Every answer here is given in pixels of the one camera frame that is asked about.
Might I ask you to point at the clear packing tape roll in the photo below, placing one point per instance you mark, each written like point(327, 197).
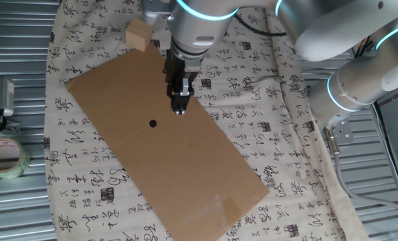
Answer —
point(16, 167)

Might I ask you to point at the grey printed poster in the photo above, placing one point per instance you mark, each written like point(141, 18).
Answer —
point(397, 134)

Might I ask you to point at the light wooden block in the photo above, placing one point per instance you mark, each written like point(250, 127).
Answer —
point(138, 35)

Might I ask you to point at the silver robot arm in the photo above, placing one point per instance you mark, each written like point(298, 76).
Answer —
point(335, 26)

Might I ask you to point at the silver finned camera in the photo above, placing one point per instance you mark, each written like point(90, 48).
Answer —
point(5, 97)

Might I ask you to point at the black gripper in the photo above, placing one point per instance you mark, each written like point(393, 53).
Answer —
point(180, 72)

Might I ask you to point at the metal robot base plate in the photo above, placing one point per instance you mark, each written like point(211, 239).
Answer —
point(344, 130)

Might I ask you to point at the brown cardboard sheet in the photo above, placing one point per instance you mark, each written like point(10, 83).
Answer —
point(172, 160)

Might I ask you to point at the white calligraphy print cloth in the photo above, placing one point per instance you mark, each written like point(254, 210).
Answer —
point(252, 83)

